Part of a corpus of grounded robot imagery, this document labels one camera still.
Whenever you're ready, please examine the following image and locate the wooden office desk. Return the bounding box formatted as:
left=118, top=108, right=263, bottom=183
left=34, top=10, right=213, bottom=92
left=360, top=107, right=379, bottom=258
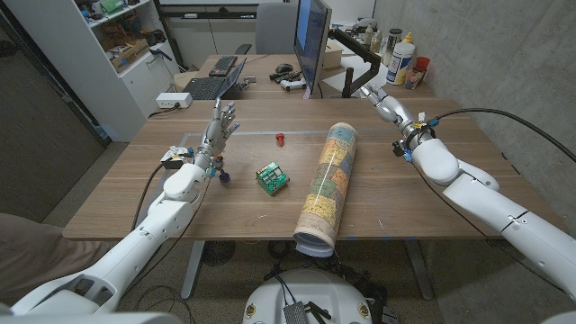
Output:
left=173, top=53, right=436, bottom=100

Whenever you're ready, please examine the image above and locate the cardboard box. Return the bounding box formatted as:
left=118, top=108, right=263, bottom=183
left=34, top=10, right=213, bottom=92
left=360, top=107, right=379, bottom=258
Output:
left=102, top=38, right=150, bottom=74

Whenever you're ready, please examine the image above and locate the black keyboard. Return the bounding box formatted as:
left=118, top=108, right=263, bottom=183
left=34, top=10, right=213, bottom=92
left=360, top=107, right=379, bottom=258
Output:
left=208, top=55, right=239, bottom=78

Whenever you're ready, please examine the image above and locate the small green box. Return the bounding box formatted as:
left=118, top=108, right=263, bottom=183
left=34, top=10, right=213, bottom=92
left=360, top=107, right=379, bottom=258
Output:
left=256, top=161, right=291, bottom=197

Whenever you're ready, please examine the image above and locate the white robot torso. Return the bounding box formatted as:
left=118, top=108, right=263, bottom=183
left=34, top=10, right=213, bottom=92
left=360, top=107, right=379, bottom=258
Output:
left=242, top=268, right=374, bottom=324

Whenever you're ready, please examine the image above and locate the black remote control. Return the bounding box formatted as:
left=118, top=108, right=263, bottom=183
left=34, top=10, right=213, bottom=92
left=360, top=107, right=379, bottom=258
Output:
left=268, top=70, right=302, bottom=85

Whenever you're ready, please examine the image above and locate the grey office chair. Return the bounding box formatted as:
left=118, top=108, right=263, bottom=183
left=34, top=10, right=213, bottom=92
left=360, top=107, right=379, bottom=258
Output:
left=234, top=2, right=299, bottom=56

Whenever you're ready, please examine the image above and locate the light wooden box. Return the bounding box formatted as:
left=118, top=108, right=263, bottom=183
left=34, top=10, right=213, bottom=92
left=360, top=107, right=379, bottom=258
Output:
left=321, top=39, right=346, bottom=70

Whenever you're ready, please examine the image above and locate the white shelf cabinet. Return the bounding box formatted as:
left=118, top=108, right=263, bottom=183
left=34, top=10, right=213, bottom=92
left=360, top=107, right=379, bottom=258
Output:
left=2, top=0, right=181, bottom=143

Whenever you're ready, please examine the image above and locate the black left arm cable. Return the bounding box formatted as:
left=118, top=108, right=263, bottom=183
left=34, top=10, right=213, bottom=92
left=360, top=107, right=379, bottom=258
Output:
left=130, top=161, right=170, bottom=231

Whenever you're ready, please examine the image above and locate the white game controller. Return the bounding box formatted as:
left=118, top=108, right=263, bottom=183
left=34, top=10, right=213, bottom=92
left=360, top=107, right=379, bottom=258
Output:
left=279, top=77, right=308, bottom=93

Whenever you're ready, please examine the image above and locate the dark lid jar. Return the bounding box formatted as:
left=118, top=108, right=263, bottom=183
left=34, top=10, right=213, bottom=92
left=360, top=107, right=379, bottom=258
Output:
left=382, top=28, right=403, bottom=67

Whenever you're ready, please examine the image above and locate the black computer monitor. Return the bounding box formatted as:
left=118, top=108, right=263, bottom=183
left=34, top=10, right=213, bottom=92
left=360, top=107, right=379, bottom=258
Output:
left=292, top=0, right=333, bottom=95

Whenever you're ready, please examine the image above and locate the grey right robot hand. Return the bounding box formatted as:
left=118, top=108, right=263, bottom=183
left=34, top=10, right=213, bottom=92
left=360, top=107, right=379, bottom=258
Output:
left=359, top=83, right=418, bottom=136

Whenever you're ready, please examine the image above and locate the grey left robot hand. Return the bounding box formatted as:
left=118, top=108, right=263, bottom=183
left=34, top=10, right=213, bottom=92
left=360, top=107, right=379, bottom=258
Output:
left=193, top=97, right=241, bottom=170

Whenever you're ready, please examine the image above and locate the black laptop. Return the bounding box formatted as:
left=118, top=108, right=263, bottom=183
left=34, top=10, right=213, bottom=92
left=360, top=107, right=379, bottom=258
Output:
left=183, top=57, right=248, bottom=101

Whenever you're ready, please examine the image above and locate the grey table leg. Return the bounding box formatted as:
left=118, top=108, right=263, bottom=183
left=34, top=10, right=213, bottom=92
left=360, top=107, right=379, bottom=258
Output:
left=180, top=240, right=206, bottom=301
left=402, top=238, right=436, bottom=301

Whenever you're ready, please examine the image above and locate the white canister blue label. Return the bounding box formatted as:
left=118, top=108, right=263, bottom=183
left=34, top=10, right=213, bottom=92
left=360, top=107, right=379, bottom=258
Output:
left=385, top=41, right=416, bottom=86

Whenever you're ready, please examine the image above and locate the white power strip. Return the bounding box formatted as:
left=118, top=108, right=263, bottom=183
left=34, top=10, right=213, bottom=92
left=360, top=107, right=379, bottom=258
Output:
left=155, top=92, right=194, bottom=110

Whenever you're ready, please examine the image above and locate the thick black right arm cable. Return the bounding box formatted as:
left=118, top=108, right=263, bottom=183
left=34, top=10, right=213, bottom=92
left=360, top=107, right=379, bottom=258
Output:
left=422, top=107, right=576, bottom=163

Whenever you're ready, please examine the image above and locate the beige trouser leg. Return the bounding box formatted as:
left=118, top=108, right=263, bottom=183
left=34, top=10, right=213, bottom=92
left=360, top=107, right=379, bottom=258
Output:
left=0, top=212, right=113, bottom=307

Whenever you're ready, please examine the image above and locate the black round fan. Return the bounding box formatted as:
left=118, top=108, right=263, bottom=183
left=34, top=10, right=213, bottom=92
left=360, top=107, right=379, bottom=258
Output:
left=201, top=240, right=237, bottom=267

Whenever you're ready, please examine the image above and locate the large white paper sheet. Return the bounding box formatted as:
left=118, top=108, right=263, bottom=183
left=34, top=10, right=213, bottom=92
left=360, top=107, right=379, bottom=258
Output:
left=321, top=55, right=391, bottom=98

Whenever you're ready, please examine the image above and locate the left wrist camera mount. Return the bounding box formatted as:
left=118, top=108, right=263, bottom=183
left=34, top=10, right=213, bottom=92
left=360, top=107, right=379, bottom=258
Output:
left=160, top=146, right=194, bottom=170

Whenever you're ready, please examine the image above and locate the red cup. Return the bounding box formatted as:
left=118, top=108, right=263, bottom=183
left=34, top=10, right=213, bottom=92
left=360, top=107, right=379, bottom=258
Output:
left=404, top=56, right=431, bottom=90

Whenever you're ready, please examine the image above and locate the rolled colourful map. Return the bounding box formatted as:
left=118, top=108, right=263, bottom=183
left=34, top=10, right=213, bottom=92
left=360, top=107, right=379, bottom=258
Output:
left=292, top=121, right=358, bottom=258

